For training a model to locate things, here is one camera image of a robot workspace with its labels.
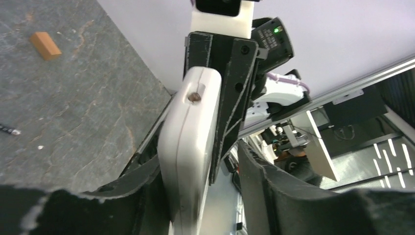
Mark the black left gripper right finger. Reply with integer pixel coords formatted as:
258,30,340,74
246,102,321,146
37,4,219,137
238,140,415,235

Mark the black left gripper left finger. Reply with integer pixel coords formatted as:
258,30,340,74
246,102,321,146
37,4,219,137
0,133,170,235

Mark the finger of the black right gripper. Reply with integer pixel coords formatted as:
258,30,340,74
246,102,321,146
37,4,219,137
184,31,232,81
209,38,258,185

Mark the white remote control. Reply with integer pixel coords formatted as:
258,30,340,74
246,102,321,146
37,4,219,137
157,67,222,235

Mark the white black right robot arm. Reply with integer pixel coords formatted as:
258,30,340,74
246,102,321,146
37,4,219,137
185,17,294,184

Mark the black AAA battery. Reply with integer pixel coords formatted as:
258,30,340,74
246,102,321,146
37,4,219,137
0,124,21,136

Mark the small wooden block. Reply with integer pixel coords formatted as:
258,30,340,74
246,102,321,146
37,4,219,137
29,32,62,61

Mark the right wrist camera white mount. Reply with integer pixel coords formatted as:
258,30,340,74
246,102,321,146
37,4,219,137
190,0,254,39

